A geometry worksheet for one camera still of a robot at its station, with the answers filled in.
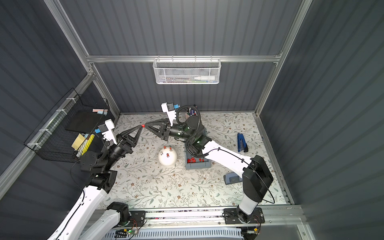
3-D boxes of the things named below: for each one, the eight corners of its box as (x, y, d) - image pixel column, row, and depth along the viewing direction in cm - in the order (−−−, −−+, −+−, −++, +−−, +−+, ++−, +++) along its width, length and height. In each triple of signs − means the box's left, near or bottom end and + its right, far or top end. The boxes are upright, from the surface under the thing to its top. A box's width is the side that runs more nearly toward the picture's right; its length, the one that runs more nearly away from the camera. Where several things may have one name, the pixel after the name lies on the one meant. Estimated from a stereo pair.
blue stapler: (238, 152, 100) (239, 150, 98) (234, 134, 109) (235, 132, 107) (247, 152, 100) (248, 150, 98) (243, 134, 109) (244, 132, 107)
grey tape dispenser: (225, 184, 86) (227, 182, 83) (223, 177, 89) (224, 174, 86) (240, 181, 87) (242, 179, 84) (237, 174, 90) (239, 171, 87)
